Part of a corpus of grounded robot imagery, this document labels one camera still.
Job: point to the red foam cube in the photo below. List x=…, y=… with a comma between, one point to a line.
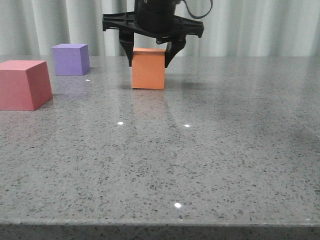
x=24, y=85

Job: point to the orange foam cube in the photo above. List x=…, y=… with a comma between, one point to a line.
x=148, y=68

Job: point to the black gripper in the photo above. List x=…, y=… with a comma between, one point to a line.
x=154, y=19

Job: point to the pale green curtain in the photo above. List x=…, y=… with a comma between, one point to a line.
x=245, y=28

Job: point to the purple foam cube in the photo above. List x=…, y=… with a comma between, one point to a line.
x=71, y=59

